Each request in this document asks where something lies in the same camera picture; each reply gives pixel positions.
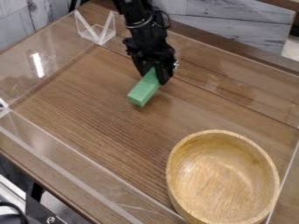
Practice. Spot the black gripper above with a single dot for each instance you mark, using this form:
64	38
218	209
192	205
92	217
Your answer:
148	47

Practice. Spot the green rectangular block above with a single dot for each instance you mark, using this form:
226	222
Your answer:
145	89

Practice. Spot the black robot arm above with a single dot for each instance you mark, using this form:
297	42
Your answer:
148	23

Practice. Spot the light wooden bowl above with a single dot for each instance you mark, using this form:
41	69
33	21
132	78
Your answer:
222	179

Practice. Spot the clear acrylic corner bracket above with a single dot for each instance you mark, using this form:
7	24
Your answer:
100	34

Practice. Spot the clear acrylic barrier wall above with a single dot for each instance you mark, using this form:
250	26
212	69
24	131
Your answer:
97	150

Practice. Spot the black table leg bracket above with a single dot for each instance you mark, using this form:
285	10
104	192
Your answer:
37	212

